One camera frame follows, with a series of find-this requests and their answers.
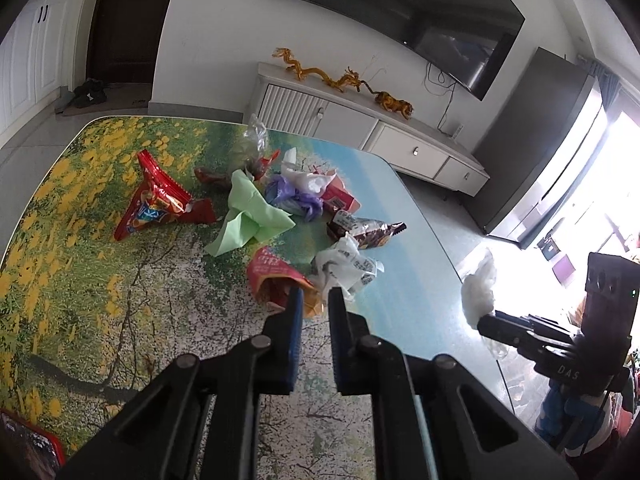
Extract landscape print table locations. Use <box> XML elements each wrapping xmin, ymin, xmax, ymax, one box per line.
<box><xmin>0</xmin><ymin>116</ymin><xmax>521</xmax><ymax>480</ymax></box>

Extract grey curtain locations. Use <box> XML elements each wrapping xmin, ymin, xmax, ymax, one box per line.
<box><xmin>580</xmin><ymin>55</ymin><xmax>621</xmax><ymax>116</ymax></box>

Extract purple box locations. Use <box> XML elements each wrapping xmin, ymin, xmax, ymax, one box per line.
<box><xmin>552</xmin><ymin>255</ymin><xmax>581</xmax><ymax>286</ymax></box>

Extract purple plastic bag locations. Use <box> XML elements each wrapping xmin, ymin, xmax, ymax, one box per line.
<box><xmin>264</xmin><ymin>175</ymin><xmax>326</xmax><ymax>221</ymax></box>

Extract green paper napkin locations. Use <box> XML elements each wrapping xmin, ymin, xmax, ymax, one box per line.
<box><xmin>206</xmin><ymin>169</ymin><xmax>296</xmax><ymax>256</ymax></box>

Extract white printed plastic wrapper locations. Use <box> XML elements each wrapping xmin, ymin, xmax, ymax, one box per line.
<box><xmin>311</xmin><ymin>232</ymin><xmax>386</xmax><ymax>303</ymax></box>

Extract large red snack bag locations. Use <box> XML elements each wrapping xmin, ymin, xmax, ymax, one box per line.
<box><xmin>114</xmin><ymin>150</ymin><xmax>218</xmax><ymax>242</ymax></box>

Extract brown snack wrapper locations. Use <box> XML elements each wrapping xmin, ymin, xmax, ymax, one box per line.
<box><xmin>326</xmin><ymin>210</ymin><xmax>407</xmax><ymax>251</ymax></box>

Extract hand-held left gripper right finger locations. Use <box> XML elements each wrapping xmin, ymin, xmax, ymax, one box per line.
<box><xmin>327</xmin><ymin>286</ymin><xmax>581</xmax><ymax>480</ymax></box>

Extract white plastic bag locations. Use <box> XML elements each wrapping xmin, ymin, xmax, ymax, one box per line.
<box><xmin>460</xmin><ymin>249</ymin><xmax>498</xmax><ymax>331</ymax></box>

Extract dark red wrapper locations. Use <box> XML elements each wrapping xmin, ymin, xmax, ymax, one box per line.
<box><xmin>194</xmin><ymin>166</ymin><xmax>233</xmax><ymax>188</ymax></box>

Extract golden tiger figurine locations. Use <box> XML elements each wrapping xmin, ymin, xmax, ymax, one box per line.
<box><xmin>374</xmin><ymin>91</ymin><xmax>415</xmax><ymax>120</ymax></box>

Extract grey refrigerator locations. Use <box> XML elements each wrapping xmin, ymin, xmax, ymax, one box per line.
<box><xmin>472</xmin><ymin>46</ymin><xmax>608</xmax><ymax>251</ymax></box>

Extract black wall television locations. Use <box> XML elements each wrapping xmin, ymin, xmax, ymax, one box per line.
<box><xmin>265</xmin><ymin>0</ymin><xmax>526</xmax><ymax>102</ymax></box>

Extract white tissue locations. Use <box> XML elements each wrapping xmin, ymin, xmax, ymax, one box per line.
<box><xmin>280</xmin><ymin>149</ymin><xmax>337</xmax><ymax>196</ymax></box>

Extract blue white plush toy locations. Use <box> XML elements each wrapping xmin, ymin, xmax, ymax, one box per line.
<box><xmin>535</xmin><ymin>375</ymin><xmax>631</xmax><ymax>461</ymax></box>

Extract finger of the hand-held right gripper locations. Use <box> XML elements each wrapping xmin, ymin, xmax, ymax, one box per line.
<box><xmin>476</xmin><ymin>316</ymin><xmax>576</xmax><ymax>361</ymax></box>
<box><xmin>494</xmin><ymin>311</ymin><xmax>581</xmax><ymax>338</ymax></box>

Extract white built-in cabinet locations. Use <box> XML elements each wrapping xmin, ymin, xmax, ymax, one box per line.
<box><xmin>0</xmin><ymin>0</ymin><xmax>93</xmax><ymax>133</ymax></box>

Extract black shoes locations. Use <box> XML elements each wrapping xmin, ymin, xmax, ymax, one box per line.
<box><xmin>72</xmin><ymin>78</ymin><xmax>108</xmax><ymax>108</ymax></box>

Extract red and white packet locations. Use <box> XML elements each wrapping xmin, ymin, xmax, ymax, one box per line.
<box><xmin>322</xmin><ymin>174</ymin><xmax>362</xmax><ymax>213</ymax></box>

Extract red orange snack wrapper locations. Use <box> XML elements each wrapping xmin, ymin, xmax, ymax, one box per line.
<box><xmin>246</xmin><ymin>246</ymin><xmax>326</xmax><ymax>317</ymax></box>

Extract clear plastic bag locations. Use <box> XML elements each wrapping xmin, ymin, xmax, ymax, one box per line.
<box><xmin>242</xmin><ymin>114</ymin><xmax>271</xmax><ymax>171</ymax></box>

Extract red edged dark object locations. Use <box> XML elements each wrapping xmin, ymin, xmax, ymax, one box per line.
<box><xmin>0</xmin><ymin>407</ymin><xmax>66</xmax><ymax>480</ymax></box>

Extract white television cabinet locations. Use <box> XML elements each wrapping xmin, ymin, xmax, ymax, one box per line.
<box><xmin>247</xmin><ymin>61</ymin><xmax>490</xmax><ymax>192</ymax></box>

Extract dark brown door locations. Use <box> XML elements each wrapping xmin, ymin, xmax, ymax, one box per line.
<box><xmin>86</xmin><ymin>0</ymin><xmax>186</xmax><ymax>86</ymax></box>

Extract golden dragon figurine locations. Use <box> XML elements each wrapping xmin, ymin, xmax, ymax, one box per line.
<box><xmin>272</xmin><ymin>47</ymin><xmax>371</xmax><ymax>95</ymax></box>

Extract television cables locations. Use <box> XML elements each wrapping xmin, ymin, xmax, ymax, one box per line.
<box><xmin>426</xmin><ymin>62</ymin><xmax>458</xmax><ymax>131</ymax></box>

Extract small red wrapper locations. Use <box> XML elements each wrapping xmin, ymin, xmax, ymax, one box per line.
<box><xmin>247</xmin><ymin>150</ymin><xmax>281</xmax><ymax>181</ymax></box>

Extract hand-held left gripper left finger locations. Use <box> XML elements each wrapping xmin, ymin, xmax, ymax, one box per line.
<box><xmin>57</xmin><ymin>287</ymin><xmax>306</xmax><ymax>480</ymax></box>

